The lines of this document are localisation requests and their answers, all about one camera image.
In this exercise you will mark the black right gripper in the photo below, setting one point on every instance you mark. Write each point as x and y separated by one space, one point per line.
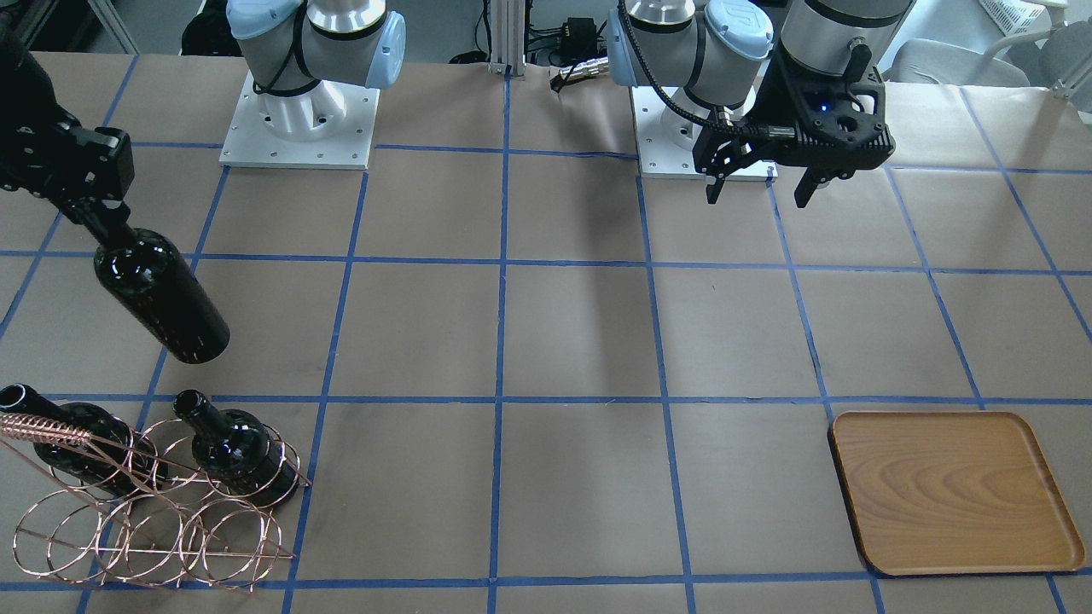
53 155

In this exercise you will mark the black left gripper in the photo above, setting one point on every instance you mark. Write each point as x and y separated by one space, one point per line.
781 101

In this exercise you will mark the dark wine bottle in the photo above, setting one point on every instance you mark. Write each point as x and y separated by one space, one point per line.
236 449
104 454
146 273

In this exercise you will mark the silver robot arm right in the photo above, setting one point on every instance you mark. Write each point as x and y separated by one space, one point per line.
315 73

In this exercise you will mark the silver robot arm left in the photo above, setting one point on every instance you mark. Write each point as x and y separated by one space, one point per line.
707 62

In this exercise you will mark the wooden tray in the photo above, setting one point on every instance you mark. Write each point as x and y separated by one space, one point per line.
952 493

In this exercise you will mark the aluminium frame post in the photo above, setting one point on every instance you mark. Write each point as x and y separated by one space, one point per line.
507 26

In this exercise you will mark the copper wire bottle basket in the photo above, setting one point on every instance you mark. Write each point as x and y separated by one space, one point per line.
186 532

